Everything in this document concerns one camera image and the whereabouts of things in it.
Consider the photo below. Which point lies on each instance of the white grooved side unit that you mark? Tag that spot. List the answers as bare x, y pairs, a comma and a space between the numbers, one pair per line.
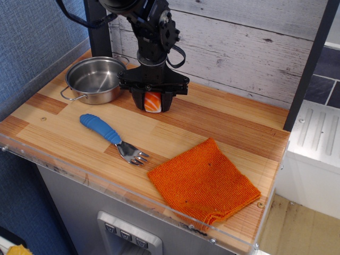
309, 174

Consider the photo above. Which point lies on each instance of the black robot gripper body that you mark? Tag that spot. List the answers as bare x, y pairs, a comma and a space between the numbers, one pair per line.
154, 75

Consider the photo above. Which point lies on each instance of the small stainless steel pot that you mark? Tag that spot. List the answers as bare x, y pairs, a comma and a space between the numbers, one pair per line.
94, 80

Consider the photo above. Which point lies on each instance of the salmon nigiri sushi toy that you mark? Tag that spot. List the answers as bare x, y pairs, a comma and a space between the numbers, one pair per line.
152, 102

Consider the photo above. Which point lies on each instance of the grey cabinet with button panel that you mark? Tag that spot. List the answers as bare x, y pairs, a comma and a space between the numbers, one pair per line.
106, 220

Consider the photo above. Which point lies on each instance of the dark metal frame post left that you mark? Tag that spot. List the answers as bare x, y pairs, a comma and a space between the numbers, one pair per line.
99, 38

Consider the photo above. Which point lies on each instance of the dark metal frame post right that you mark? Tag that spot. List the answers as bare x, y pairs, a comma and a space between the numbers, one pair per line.
315, 52

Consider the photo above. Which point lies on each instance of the dark metal frame post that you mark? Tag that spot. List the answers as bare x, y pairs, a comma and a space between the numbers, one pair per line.
315, 52
99, 38

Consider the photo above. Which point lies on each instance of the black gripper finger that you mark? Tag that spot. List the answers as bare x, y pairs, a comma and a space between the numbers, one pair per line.
166, 101
138, 98

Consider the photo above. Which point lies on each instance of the orange knitted cloth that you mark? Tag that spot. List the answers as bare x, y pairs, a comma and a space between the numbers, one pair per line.
203, 185

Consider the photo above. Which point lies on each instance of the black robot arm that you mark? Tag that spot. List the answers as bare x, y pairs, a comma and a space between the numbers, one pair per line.
157, 35

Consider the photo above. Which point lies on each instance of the blue handled metal fork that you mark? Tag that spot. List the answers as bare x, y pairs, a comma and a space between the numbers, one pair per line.
128, 152

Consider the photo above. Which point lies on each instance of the clear acrylic table guard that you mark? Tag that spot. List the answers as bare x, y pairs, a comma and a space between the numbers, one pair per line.
106, 183

